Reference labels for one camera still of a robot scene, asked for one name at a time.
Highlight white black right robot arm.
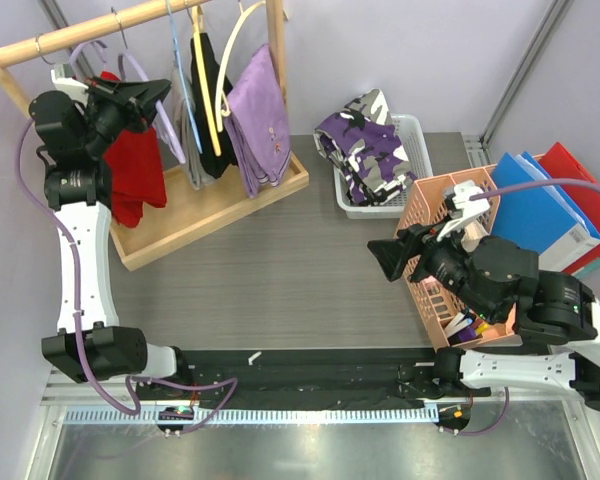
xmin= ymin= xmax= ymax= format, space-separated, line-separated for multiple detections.
xmin=367 ymin=224 xmax=600 ymax=412

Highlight yellow hanger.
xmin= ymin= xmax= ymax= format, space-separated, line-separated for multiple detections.
xmin=190 ymin=5 xmax=222 ymax=157

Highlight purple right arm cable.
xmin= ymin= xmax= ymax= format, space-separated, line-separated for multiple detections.
xmin=439 ymin=178 xmax=600 ymax=437

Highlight cream white hanger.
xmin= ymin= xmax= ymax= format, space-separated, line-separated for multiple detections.
xmin=214 ymin=1 xmax=266 ymax=133

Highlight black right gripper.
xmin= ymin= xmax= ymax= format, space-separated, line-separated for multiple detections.
xmin=363 ymin=213 xmax=494 ymax=322

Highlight red folder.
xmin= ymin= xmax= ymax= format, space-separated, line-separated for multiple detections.
xmin=536 ymin=142 xmax=600 ymax=275

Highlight black trousers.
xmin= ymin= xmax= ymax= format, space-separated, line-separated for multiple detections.
xmin=189 ymin=33 xmax=241 ymax=179

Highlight purple camouflage trousers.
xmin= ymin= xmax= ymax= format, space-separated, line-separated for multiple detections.
xmin=314 ymin=88 xmax=417 ymax=206

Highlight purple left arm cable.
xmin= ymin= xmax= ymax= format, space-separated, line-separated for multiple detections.
xmin=17 ymin=117 xmax=239 ymax=434

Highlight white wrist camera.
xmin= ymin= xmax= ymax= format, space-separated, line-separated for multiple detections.
xmin=51 ymin=63 xmax=88 ymax=103
xmin=436 ymin=180 xmax=491 ymax=242

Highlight aluminium rail frame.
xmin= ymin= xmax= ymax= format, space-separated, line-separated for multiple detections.
xmin=29 ymin=372 xmax=600 ymax=479

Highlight white plastic basket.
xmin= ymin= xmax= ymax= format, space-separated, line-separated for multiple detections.
xmin=333 ymin=114 xmax=433 ymax=220

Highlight red trousers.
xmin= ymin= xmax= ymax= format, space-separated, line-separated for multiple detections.
xmin=97 ymin=70 xmax=168 ymax=230

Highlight lilac hanger with red trousers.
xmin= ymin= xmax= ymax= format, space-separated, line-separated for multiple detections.
xmin=35 ymin=34 xmax=109 ymax=84

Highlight lilac plastic hanger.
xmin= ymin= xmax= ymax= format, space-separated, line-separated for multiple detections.
xmin=110 ymin=7 xmax=187 ymax=165

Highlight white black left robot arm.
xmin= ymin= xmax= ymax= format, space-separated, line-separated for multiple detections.
xmin=29 ymin=77 xmax=192 ymax=400

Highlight light blue hanger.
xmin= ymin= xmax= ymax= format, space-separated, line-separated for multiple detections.
xmin=165 ymin=0 xmax=203 ymax=153

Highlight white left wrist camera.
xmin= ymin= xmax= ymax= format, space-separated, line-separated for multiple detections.
xmin=51 ymin=63 xmax=88 ymax=103

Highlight grey trousers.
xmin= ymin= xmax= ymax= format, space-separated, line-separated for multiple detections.
xmin=171 ymin=65 xmax=214 ymax=190

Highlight teal folder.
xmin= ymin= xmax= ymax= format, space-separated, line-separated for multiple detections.
xmin=574 ymin=257 xmax=600 ymax=279

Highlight wooden clothes rack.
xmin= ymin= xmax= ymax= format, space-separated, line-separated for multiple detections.
xmin=0 ymin=1 xmax=309 ymax=271

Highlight white slotted cable duct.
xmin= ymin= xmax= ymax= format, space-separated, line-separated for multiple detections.
xmin=63 ymin=404 xmax=439 ymax=427

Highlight pink desk organizer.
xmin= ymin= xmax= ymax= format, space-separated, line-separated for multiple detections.
xmin=394 ymin=167 xmax=539 ymax=349

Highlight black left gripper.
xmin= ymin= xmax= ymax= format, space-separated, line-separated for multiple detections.
xmin=81 ymin=78 xmax=170 ymax=158

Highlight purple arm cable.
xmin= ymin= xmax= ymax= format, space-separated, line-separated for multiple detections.
xmin=439 ymin=178 xmax=600 ymax=437
xmin=17 ymin=117 xmax=239 ymax=434

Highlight blue folder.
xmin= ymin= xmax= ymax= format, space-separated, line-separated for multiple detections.
xmin=484 ymin=151 xmax=600 ymax=271

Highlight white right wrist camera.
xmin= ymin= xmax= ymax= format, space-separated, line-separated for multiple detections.
xmin=436 ymin=180 xmax=491 ymax=242

